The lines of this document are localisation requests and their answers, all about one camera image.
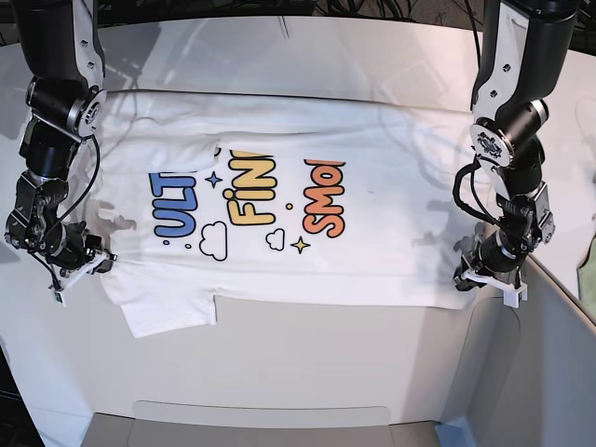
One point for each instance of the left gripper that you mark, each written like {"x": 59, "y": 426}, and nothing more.
{"x": 495, "y": 261}

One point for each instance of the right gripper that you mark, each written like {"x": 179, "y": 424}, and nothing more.
{"x": 78, "y": 256}

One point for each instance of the white t-shirt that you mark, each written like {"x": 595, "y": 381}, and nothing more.
{"x": 276, "y": 199}

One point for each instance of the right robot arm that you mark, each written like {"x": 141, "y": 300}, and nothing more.
{"x": 60, "y": 43}

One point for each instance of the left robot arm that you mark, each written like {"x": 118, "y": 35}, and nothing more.
{"x": 521, "y": 47}

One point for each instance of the green cloth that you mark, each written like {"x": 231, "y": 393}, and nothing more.
{"x": 586, "y": 277}

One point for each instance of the beige chair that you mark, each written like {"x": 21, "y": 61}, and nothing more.
{"x": 509, "y": 377}

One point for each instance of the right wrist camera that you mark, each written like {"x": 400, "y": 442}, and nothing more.
{"x": 57, "y": 296}

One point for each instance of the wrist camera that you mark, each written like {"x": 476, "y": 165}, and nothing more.
{"x": 513, "y": 296}
{"x": 57, "y": 296}

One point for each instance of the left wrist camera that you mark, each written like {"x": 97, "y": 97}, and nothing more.
{"x": 513, "y": 296}

